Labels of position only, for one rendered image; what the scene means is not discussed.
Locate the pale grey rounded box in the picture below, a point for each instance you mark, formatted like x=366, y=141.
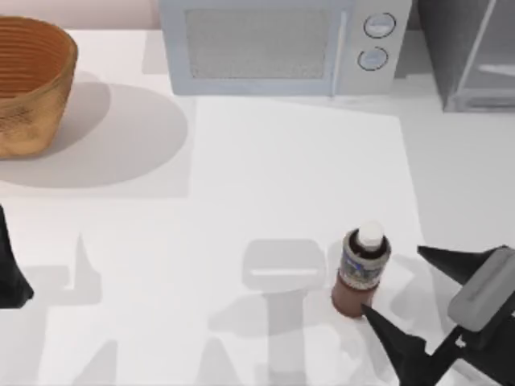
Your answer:
x=483, y=289

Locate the brown bottle with white cap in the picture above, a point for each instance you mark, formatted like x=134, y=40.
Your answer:
x=358, y=277

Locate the pale microwave oven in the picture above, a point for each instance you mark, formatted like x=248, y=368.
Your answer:
x=366, y=82

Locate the grey cabinet with dark inside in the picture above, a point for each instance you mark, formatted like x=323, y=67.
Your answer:
x=446, y=52

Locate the round microwave knob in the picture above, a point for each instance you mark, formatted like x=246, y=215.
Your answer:
x=379, y=25
x=373, y=58

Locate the microwave door with mesh window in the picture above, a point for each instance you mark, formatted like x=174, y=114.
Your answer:
x=257, y=44

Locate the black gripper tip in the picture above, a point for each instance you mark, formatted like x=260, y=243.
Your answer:
x=10, y=273

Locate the brown woven basket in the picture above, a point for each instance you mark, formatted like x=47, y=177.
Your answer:
x=28, y=100

